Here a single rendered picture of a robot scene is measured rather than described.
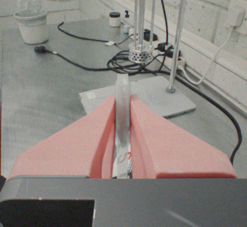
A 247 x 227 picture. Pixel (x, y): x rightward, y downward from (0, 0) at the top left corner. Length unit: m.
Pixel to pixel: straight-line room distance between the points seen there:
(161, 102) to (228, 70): 0.22
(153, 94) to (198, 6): 0.36
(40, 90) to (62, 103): 0.11
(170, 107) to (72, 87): 0.32
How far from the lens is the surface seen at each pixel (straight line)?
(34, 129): 0.64
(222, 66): 0.77
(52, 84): 0.81
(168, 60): 0.88
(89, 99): 0.69
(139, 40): 0.63
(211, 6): 0.85
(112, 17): 1.31
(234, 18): 0.74
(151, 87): 0.75
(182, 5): 0.63
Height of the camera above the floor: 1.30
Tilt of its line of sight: 36 degrees down
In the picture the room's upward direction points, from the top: straight up
